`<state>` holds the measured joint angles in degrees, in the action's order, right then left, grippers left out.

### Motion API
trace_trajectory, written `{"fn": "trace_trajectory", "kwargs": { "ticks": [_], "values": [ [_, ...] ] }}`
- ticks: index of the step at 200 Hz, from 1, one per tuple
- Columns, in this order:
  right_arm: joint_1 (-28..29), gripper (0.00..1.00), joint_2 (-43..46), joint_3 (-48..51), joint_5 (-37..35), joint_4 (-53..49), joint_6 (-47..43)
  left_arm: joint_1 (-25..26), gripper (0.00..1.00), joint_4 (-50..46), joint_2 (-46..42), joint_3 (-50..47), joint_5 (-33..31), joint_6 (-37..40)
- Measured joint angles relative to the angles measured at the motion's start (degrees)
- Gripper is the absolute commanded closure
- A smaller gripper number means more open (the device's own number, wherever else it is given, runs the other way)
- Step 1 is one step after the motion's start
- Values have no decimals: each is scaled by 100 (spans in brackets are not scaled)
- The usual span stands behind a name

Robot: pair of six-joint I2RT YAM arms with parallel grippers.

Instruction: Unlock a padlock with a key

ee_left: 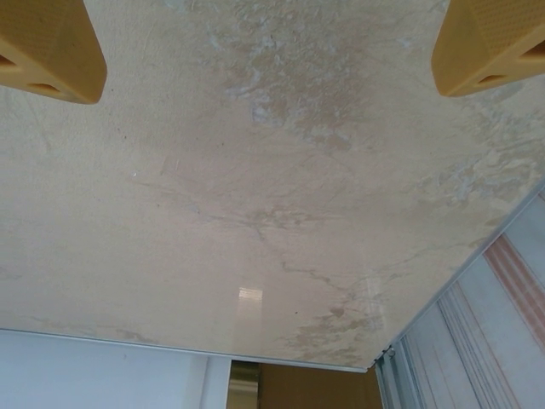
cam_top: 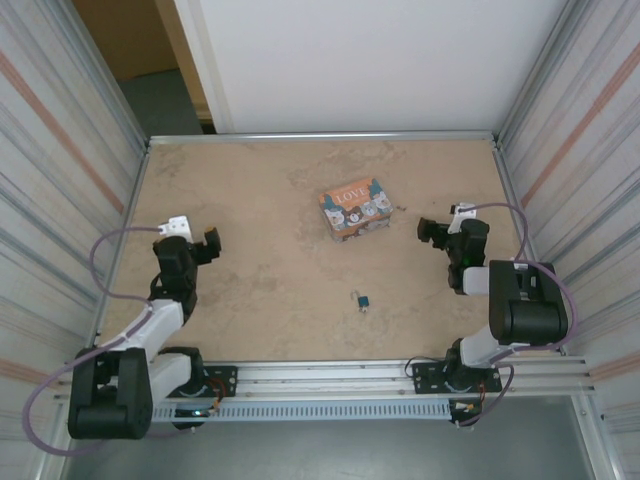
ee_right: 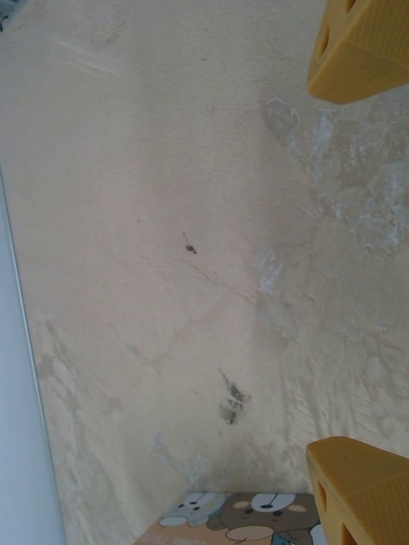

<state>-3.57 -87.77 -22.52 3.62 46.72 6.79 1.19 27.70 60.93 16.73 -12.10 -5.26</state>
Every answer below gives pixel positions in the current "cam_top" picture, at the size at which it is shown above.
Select aluminium table frame bar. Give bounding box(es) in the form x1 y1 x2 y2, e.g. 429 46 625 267
147 130 501 147

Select translucent striped enclosure panel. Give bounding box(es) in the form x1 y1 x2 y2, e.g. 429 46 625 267
492 0 640 480
0 0 151 480

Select aluminium mounting rail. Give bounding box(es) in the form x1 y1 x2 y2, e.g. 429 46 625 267
52 355 599 401

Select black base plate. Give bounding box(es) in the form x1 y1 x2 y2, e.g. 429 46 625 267
164 365 239 399
403 357 504 396

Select red orange base wires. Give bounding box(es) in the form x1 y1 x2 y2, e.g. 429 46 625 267
459 379 494 414
209 377 236 414

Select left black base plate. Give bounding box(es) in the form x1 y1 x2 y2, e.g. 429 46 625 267
164 365 239 399

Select aluminium frame side rail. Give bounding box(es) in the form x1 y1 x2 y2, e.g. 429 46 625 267
492 142 564 356
91 144 151 362

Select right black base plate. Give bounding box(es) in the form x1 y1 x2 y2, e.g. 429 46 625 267
403 357 504 396

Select orange LOVE bear tin box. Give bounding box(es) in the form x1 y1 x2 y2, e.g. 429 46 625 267
318 178 395 245

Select slotted grey cable duct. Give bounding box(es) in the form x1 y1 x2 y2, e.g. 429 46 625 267
149 401 454 424

